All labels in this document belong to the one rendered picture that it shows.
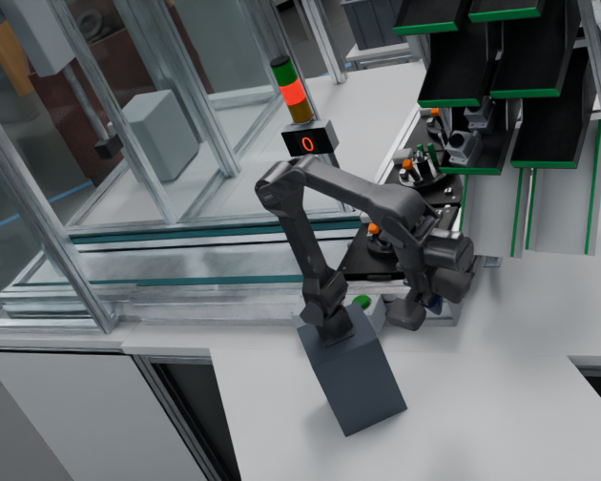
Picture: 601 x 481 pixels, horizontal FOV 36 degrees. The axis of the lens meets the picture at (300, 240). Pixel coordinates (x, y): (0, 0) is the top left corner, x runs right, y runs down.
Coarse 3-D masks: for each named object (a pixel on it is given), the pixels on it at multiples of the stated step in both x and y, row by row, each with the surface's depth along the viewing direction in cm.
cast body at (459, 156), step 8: (456, 136) 186; (464, 136) 186; (472, 136) 186; (480, 136) 191; (448, 144) 188; (456, 144) 185; (464, 144) 185; (472, 144) 187; (480, 144) 189; (448, 152) 188; (456, 152) 186; (464, 152) 185; (472, 152) 187; (480, 152) 189; (456, 160) 188; (464, 160) 187; (472, 160) 188
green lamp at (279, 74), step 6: (282, 66) 212; (288, 66) 213; (276, 72) 213; (282, 72) 213; (288, 72) 213; (294, 72) 215; (276, 78) 215; (282, 78) 214; (288, 78) 214; (294, 78) 215; (282, 84) 215; (288, 84) 215
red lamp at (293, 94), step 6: (294, 84) 215; (300, 84) 218; (282, 90) 216; (288, 90) 215; (294, 90) 216; (300, 90) 217; (288, 96) 217; (294, 96) 216; (300, 96) 217; (288, 102) 218; (294, 102) 217
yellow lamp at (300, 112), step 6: (300, 102) 218; (306, 102) 219; (288, 108) 219; (294, 108) 218; (300, 108) 218; (306, 108) 219; (294, 114) 219; (300, 114) 219; (306, 114) 219; (312, 114) 221; (294, 120) 221; (300, 120) 220
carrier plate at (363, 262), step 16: (448, 208) 222; (368, 224) 229; (448, 224) 216; (352, 240) 226; (352, 256) 220; (368, 256) 218; (352, 272) 215; (368, 272) 213; (384, 272) 211; (400, 272) 209
